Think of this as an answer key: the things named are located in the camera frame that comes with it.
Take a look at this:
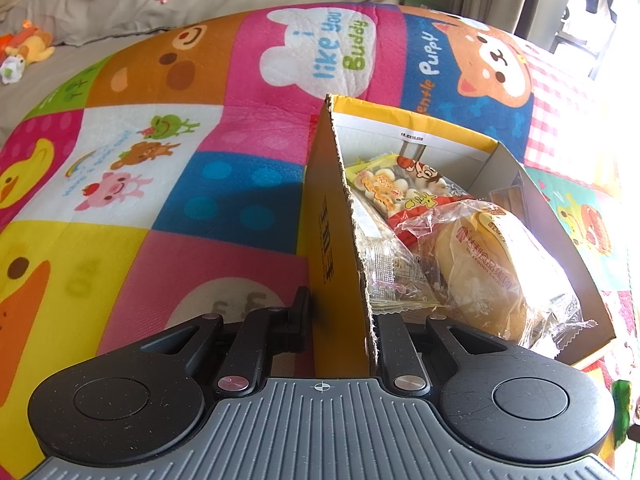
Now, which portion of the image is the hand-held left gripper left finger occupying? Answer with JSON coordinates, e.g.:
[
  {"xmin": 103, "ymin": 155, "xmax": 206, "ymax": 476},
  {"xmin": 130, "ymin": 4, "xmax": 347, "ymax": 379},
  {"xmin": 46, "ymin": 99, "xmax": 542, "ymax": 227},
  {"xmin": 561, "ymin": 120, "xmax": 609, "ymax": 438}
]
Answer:
[{"xmin": 142, "ymin": 286, "xmax": 316, "ymax": 395}]

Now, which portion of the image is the large bun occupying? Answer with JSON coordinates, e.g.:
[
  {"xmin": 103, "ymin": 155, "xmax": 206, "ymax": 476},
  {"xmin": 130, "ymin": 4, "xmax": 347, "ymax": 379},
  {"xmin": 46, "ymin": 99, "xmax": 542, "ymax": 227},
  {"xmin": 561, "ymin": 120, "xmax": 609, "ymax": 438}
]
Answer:
[{"xmin": 395, "ymin": 199, "xmax": 585, "ymax": 358}]

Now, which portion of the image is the red cartoon snack packet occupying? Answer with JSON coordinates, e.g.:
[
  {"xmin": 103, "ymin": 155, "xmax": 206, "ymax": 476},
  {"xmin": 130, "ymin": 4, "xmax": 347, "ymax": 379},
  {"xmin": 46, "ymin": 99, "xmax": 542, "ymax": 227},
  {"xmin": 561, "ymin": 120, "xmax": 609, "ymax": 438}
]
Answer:
[{"xmin": 347, "ymin": 154, "xmax": 476, "ymax": 233}]

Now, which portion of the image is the colourful cartoon printed mat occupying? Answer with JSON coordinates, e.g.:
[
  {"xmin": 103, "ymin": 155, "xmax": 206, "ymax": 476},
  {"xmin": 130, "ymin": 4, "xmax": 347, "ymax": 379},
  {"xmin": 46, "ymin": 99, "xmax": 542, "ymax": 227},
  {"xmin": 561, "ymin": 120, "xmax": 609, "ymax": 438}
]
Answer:
[{"xmin": 0, "ymin": 2, "xmax": 640, "ymax": 480}]

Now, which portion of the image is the crinkled clear packet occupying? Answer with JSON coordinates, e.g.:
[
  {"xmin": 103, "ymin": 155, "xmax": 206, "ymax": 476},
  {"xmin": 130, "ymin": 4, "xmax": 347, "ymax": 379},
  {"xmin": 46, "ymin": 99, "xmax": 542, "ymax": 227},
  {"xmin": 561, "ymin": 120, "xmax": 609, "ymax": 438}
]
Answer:
[{"xmin": 352, "ymin": 200, "xmax": 441, "ymax": 313}]

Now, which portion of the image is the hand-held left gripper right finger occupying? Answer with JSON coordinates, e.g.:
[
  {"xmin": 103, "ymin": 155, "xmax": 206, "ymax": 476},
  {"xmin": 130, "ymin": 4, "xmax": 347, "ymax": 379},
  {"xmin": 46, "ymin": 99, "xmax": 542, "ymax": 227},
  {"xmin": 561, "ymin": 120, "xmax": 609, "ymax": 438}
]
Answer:
[{"xmin": 376, "ymin": 312, "xmax": 506, "ymax": 392}]

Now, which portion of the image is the green toy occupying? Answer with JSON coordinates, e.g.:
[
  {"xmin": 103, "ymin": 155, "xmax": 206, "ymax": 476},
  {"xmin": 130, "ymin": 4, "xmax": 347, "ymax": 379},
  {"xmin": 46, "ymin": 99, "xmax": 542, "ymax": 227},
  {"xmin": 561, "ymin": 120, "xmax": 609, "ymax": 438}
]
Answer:
[{"xmin": 611, "ymin": 379, "xmax": 640, "ymax": 443}]

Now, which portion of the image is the orange plush toy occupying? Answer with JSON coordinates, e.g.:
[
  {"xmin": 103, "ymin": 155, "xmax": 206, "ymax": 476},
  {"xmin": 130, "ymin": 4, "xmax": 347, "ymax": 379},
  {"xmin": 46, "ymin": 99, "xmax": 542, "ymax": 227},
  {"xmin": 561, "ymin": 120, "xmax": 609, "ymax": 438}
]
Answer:
[{"xmin": 0, "ymin": 19, "xmax": 56, "ymax": 64}]

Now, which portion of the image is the small white toy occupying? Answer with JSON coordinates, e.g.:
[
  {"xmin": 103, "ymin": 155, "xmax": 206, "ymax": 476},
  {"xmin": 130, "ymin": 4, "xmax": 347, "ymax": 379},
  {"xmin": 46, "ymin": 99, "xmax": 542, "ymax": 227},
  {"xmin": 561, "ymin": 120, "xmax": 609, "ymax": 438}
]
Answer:
[{"xmin": 0, "ymin": 55, "xmax": 26, "ymax": 85}]

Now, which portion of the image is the dark furniture frame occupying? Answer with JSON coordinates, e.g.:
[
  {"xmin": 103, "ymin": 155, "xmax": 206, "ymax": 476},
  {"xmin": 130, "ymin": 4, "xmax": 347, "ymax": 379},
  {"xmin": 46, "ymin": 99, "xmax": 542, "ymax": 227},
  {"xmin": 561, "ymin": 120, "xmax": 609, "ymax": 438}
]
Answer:
[{"xmin": 550, "ymin": 0, "xmax": 623, "ymax": 78}]

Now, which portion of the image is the yellow cardboard box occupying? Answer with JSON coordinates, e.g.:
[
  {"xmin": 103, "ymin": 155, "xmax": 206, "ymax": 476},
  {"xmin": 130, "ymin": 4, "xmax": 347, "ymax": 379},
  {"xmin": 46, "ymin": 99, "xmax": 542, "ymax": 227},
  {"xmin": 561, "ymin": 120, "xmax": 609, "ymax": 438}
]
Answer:
[{"xmin": 299, "ymin": 92, "xmax": 617, "ymax": 378}]

